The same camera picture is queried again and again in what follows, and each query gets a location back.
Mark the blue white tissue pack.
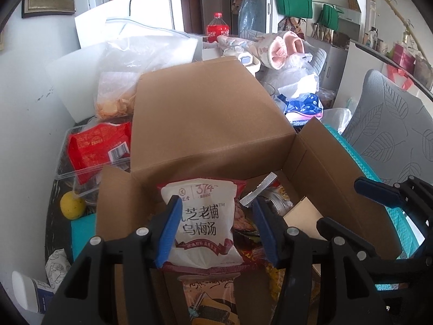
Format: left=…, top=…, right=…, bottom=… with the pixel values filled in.
left=286, top=93, right=323, bottom=122

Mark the white baby shoe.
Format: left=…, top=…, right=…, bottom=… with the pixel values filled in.
left=223, top=45, right=261, bottom=73

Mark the pink gift box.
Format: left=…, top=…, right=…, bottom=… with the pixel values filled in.
left=391, top=42, right=415, bottom=72

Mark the white bottle with blue label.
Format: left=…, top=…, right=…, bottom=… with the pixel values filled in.
left=12, top=271, right=56, bottom=314

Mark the large red snack packet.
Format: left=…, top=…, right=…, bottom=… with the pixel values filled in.
left=68, top=122, right=132, bottom=185

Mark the yellow lemon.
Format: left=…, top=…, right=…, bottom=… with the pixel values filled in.
left=60, top=191, right=87, bottom=219

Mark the red cola bottle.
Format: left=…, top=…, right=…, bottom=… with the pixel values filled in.
left=206, top=12, right=231, bottom=43

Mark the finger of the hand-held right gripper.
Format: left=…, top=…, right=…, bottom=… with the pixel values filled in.
left=353, top=176, right=433, bottom=234
left=316, top=217, right=383, bottom=261

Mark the patterned tote bag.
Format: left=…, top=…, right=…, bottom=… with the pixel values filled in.
left=277, top=17, right=305, bottom=34

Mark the crumpled printed tissue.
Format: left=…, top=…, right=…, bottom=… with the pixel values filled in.
left=45, top=249, right=71, bottom=292

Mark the brown wooden door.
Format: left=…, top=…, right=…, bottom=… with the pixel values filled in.
left=179, top=0, right=204, bottom=34

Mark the large white foam board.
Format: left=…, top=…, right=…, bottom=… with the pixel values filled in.
left=45, top=35, right=200, bottom=122

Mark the small white foam board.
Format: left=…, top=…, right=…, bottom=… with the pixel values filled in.
left=74, top=2, right=136, bottom=50

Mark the small tan paper box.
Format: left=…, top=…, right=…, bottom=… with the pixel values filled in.
left=282, top=196, right=325, bottom=241

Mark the red yellow crinkled snack packet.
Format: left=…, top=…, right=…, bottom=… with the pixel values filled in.
left=232, top=206, right=288, bottom=298

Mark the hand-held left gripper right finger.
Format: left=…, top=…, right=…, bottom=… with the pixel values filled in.
left=252, top=197, right=386, bottom=325

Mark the blue plastic hanging bag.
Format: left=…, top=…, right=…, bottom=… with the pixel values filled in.
left=238, top=0, right=265, bottom=34

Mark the clear zip bag of chips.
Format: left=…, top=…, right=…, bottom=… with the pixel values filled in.
left=95, top=17, right=190, bottom=121

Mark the long bamboo branch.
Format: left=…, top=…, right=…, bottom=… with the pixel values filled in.
left=363, top=0, right=427, bottom=58

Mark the brown cardboard box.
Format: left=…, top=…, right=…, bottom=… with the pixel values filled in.
left=96, top=56, right=403, bottom=325

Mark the white fridge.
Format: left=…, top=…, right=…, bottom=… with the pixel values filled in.
left=129, top=0, right=190, bottom=34

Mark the white maroon drink mix packet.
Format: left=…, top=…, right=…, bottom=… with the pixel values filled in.
left=157, top=178, right=247, bottom=273

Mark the grey leaf-pattern chair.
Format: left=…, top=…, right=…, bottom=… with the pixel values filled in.
left=342, top=69, right=433, bottom=187

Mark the small green felt bag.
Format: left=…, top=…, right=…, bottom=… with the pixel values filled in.
left=320, top=3, right=342, bottom=29

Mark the pink fluffy slipper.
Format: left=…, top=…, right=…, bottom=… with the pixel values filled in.
left=262, top=39, right=288, bottom=70
left=282, top=30, right=307, bottom=56

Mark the white cabinet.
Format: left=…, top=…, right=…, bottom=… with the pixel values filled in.
left=338, top=39, right=433, bottom=109

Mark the silver foil snack packet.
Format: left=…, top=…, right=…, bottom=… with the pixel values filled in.
left=240, top=173, right=295, bottom=217

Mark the brown seaweed snack packet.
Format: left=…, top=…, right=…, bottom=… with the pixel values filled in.
left=178, top=272, right=242, bottom=325

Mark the white plastic bag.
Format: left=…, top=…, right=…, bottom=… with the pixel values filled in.
left=267, top=56, right=320, bottom=100

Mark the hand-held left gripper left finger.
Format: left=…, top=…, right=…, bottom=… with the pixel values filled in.
left=42, top=194, right=184, bottom=325

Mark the clear plastic container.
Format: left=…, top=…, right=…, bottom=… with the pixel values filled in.
left=56, top=123, right=132, bottom=207

